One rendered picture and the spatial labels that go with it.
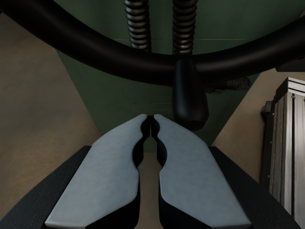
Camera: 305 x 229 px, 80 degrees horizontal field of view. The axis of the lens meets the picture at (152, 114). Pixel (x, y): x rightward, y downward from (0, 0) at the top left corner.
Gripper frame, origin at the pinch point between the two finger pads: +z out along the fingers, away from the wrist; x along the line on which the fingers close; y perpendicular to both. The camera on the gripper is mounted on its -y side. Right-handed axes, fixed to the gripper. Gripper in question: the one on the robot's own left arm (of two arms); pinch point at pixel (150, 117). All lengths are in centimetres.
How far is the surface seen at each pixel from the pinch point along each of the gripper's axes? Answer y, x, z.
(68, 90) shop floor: 30, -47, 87
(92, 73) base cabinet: 5.2, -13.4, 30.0
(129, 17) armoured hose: -6.0, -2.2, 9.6
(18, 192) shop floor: 57, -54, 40
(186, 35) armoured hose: -4.3, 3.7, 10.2
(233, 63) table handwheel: -2.7, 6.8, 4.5
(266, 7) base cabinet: -7.6, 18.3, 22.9
